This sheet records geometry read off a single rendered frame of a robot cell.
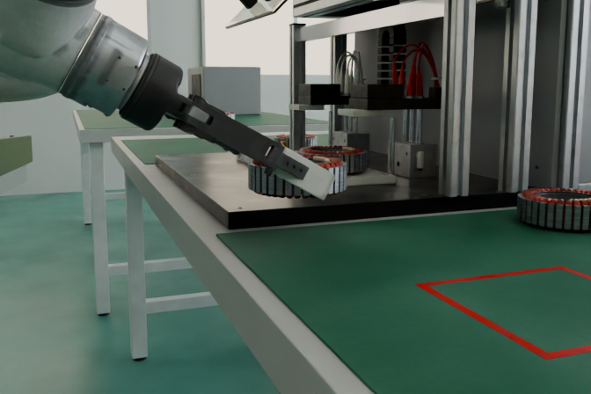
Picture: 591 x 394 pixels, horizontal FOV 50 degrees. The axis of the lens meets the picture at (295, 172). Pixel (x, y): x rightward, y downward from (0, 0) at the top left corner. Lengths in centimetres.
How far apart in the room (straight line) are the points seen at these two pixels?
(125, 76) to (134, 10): 508
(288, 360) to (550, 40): 66
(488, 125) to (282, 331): 69
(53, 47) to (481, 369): 44
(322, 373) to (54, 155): 533
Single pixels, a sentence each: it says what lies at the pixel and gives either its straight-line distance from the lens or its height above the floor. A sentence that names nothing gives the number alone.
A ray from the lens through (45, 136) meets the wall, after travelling 566.
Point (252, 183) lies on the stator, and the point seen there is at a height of 81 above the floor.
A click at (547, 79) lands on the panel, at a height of 93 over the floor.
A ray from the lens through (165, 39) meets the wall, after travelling 572.
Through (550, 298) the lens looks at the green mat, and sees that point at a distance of 56.
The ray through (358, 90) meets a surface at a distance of 102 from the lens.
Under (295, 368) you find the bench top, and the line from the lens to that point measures 44.
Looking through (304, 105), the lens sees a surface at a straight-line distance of 121.
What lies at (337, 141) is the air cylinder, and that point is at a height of 81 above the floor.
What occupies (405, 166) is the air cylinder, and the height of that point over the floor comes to 79.
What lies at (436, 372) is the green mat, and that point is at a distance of 41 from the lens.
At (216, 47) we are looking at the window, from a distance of 579.
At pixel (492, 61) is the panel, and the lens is 107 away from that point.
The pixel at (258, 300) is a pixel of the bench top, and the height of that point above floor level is 75.
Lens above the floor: 92
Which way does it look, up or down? 8 degrees down
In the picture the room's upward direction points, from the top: straight up
